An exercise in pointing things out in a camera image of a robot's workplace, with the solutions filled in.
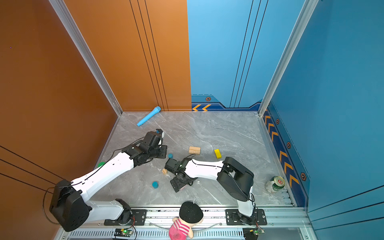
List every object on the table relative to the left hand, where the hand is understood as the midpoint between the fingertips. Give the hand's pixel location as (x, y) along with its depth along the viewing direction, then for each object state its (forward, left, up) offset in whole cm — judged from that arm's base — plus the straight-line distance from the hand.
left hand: (166, 148), depth 83 cm
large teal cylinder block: (-16, +6, -14) cm, 22 cm away
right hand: (-15, -9, -14) cm, 23 cm away
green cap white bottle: (-1, +45, -19) cm, 49 cm away
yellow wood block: (+4, -31, -13) cm, 34 cm away
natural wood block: (+5, -16, -13) cm, 21 cm away
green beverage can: (-18, -59, -3) cm, 61 cm away
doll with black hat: (-32, -15, -5) cm, 35 cm away
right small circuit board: (-37, -47, -13) cm, 61 cm away
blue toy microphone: (+42, +16, -12) cm, 46 cm away
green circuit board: (-38, +16, -15) cm, 44 cm away
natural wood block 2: (+8, -14, -13) cm, 21 cm away
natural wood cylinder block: (-9, +1, -12) cm, 15 cm away
